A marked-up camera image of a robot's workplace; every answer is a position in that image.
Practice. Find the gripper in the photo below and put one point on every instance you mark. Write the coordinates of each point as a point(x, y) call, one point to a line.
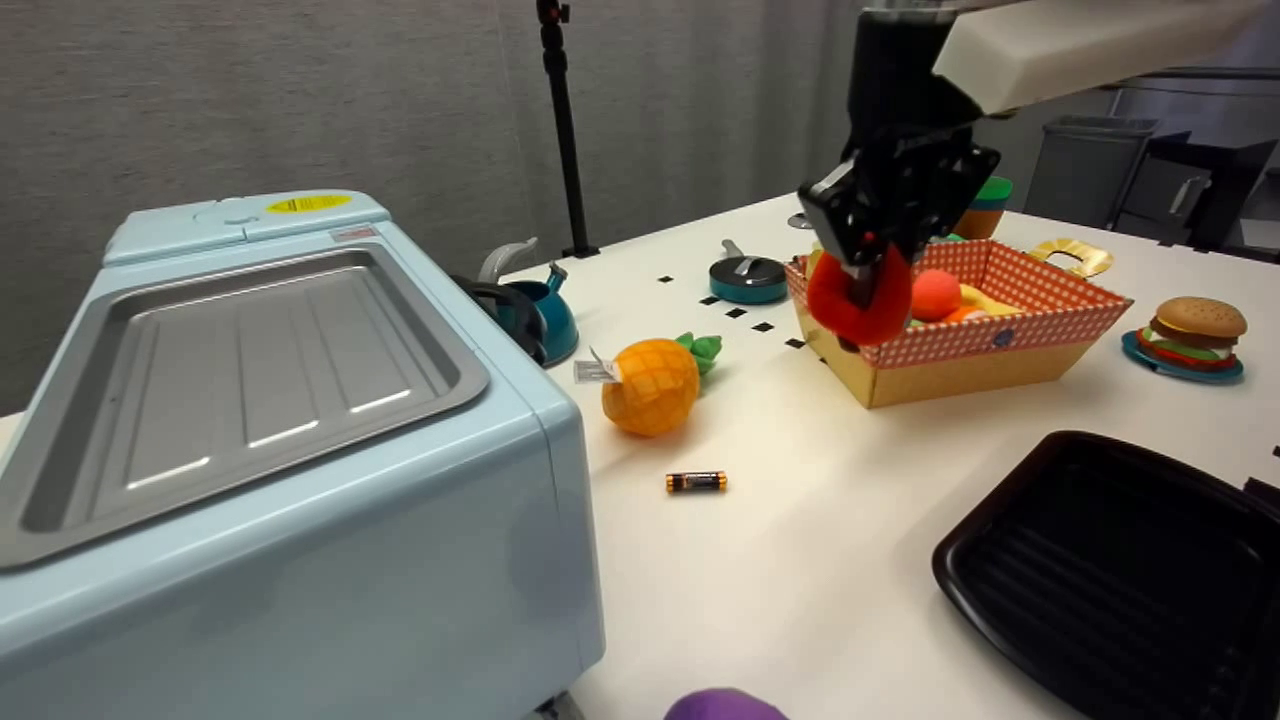
point(900, 70)

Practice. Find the red apple plush toy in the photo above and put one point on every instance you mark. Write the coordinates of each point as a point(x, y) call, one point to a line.
point(875, 312)

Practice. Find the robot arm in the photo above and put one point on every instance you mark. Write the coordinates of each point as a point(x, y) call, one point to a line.
point(1080, 45)

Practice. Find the orange plush toy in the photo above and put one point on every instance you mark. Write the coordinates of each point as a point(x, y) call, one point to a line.
point(935, 295)

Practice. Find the yellow plush toy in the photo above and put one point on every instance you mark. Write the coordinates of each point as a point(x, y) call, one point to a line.
point(990, 300)

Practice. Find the orange checkered paper basket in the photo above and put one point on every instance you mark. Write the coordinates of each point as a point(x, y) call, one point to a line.
point(960, 345)

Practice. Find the pineapple plush toy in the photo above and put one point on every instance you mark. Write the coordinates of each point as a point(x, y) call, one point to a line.
point(650, 385)

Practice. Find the purple plush toy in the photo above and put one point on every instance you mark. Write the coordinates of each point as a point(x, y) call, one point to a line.
point(725, 706)

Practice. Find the small grey disc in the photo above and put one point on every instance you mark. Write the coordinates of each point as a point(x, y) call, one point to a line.
point(799, 221)

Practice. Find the teal toy pot with lid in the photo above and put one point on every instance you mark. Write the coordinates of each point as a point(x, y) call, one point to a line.
point(748, 278)

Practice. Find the grey bin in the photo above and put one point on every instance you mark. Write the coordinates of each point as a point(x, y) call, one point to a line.
point(1085, 170)

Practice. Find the teal toy plate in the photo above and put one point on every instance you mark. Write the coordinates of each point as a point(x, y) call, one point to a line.
point(1135, 352)

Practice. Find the black cabinet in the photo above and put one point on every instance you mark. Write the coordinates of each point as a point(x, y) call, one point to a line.
point(1215, 185)

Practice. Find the toy burger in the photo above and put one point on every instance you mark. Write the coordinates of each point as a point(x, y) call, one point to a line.
point(1198, 325)

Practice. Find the black and orange battery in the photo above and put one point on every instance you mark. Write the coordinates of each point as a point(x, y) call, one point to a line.
point(696, 482)

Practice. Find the stand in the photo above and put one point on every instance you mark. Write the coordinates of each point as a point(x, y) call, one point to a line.
point(562, 120)

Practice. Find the teal toy kettle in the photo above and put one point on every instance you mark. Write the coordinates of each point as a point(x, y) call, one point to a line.
point(550, 320)

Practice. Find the black ribbed tray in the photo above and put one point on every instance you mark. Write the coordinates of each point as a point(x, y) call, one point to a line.
point(1110, 570)

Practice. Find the light blue toaster oven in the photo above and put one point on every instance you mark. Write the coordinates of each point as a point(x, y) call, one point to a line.
point(400, 560)

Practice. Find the grey metal oven tray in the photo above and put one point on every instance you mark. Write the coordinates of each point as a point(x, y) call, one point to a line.
point(250, 380)

